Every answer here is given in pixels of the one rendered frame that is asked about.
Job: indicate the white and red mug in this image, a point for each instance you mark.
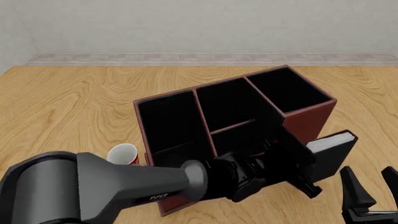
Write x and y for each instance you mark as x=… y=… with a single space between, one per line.
x=122 y=152

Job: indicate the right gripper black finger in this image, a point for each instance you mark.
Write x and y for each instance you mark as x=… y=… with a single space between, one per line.
x=392 y=179
x=356 y=191

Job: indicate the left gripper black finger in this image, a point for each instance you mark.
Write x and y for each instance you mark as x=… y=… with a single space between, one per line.
x=300 y=154

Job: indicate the black book with white pages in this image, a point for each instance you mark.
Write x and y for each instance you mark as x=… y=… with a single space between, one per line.
x=331 y=154

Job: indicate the grey and black left robot arm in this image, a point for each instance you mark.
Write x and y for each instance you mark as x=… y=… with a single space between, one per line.
x=102 y=184

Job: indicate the red-brown desk caddy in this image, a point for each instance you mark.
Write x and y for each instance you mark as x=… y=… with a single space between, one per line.
x=174 y=126

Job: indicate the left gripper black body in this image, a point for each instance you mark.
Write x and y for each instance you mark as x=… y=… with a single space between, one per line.
x=284 y=163

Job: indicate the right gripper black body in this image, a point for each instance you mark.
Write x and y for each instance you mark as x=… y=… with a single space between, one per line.
x=370 y=218

